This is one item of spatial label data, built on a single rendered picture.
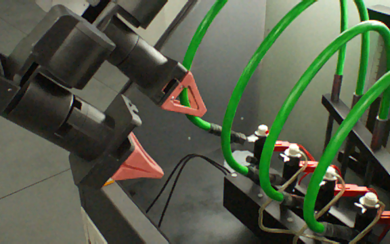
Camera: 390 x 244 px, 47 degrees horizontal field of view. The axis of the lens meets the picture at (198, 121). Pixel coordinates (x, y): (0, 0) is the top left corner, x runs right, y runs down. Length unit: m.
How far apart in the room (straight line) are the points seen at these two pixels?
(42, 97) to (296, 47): 0.78
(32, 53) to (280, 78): 0.85
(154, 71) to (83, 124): 0.19
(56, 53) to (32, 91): 0.04
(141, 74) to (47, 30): 0.23
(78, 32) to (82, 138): 0.11
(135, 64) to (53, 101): 0.20
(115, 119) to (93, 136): 0.04
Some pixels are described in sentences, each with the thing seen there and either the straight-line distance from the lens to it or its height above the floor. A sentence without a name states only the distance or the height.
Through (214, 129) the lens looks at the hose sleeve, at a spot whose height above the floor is 1.14.
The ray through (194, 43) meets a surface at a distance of 0.67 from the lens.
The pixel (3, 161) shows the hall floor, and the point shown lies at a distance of 2.88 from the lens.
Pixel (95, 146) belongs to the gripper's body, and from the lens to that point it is 0.50.
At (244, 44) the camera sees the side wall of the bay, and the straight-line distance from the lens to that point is 1.18.
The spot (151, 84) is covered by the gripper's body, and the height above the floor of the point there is 1.26.
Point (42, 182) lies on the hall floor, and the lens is 2.63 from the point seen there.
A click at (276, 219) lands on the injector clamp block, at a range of 0.84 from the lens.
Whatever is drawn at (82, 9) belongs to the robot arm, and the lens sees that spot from 0.64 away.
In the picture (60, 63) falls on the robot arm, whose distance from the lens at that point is 0.46.
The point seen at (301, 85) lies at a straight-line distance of 0.60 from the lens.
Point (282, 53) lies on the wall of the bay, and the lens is 1.18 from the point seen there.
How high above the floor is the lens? 1.54
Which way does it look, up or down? 31 degrees down
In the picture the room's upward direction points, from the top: straight up
